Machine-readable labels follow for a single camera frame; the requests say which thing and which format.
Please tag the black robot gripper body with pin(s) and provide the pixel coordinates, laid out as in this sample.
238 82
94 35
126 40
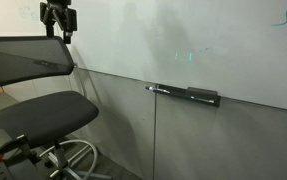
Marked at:
59 12

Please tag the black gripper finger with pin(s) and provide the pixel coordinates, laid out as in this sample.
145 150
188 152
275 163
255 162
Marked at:
67 37
49 29

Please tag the purple capped white marker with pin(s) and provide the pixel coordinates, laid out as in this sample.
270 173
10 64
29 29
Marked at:
156 90

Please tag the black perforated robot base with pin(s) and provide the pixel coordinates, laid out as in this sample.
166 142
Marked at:
16 163

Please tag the black mesh office chair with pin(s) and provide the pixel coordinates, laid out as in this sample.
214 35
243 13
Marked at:
46 120

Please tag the black whiteboard eraser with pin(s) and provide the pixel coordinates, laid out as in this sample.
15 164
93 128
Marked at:
199 92

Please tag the large wall whiteboard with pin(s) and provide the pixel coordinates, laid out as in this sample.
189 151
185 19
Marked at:
237 48

